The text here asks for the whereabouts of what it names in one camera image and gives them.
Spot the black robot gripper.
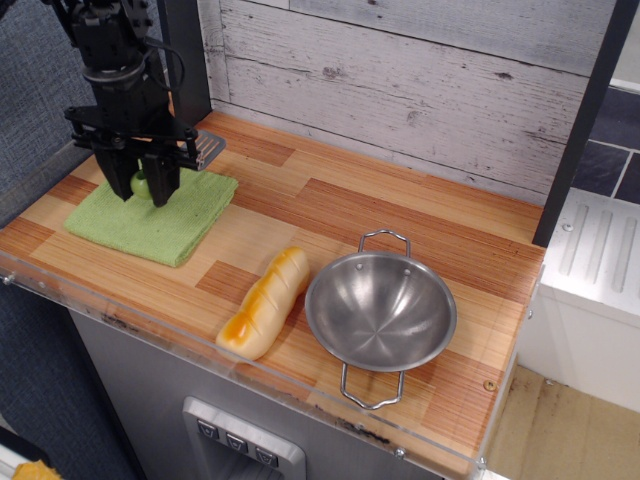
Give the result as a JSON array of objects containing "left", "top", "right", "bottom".
[{"left": 64, "top": 69, "right": 199, "bottom": 207}]

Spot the green handled grey spatula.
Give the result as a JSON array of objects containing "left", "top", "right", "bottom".
[{"left": 130, "top": 130, "right": 226, "bottom": 207}]

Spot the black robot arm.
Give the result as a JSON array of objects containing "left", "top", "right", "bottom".
[{"left": 51, "top": 1, "right": 204, "bottom": 207}]

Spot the green folded cloth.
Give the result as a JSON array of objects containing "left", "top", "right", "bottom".
[{"left": 64, "top": 169, "right": 239, "bottom": 267}]

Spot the toy bread baguette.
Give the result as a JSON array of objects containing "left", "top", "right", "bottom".
[{"left": 216, "top": 246, "right": 310, "bottom": 361}]

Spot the grey dispenser button panel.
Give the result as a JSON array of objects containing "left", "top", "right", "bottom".
[{"left": 182, "top": 396, "right": 307, "bottom": 479}]

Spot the yellow object bottom corner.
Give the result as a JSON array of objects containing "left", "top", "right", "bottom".
[{"left": 11, "top": 461, "right": 62, "bottom": 480}]

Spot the white ridged side unit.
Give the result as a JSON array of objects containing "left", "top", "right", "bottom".
[{"left": 517, "top": 189, "right": 639, "bottom": 411}]

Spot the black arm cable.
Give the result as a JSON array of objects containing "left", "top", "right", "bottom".
[{"left": 142, "top": 39, "right": 186, "bottom": 106}]

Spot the steel two-handled bowl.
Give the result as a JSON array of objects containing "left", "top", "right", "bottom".
[{"left": 304, "top": 233, "right": 458, "bottom": 411}]

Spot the dark right vertical post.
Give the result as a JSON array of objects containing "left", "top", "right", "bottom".
[{"left": 532, "top": 0, "right": 639, "bottom": 247}]

